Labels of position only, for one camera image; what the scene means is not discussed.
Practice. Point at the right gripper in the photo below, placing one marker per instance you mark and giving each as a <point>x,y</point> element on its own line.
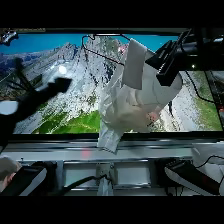
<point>166,63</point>

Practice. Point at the white long-sleeved shirt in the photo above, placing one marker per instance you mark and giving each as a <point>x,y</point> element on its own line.
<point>130,106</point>

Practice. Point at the black clothes hanger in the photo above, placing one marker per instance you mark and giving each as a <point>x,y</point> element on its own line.
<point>100,53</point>

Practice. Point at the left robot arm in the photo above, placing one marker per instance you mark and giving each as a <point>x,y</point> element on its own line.
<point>31,100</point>

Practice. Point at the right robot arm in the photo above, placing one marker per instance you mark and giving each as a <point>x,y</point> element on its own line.
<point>200,46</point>

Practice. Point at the silver frame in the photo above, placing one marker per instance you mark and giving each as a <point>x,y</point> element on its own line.
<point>133,151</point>

